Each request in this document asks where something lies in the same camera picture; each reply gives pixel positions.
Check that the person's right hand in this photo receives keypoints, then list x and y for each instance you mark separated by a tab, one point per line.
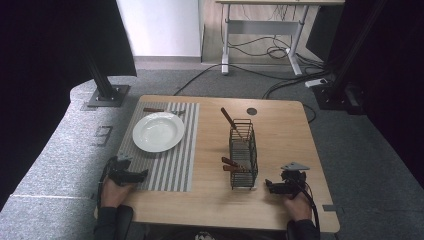
298	208

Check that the black metal stand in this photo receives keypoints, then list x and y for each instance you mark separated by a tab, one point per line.
103	83
346	73

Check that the white plate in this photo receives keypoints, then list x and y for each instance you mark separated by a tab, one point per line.
158	132

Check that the person's left hand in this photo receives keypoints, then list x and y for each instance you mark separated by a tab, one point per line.
113	195

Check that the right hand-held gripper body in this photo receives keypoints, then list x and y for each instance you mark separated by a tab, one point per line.
293	181

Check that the white-framed desk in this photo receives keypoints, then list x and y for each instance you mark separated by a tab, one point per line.
263	27

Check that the grey striped placemat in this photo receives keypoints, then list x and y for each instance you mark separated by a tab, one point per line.
173	168

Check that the dark curtain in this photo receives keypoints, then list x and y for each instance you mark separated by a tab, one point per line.
50	66
400	83

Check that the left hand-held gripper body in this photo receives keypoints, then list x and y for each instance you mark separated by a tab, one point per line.
117	170

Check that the dark round table grommet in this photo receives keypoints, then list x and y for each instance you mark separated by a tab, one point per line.
251	111

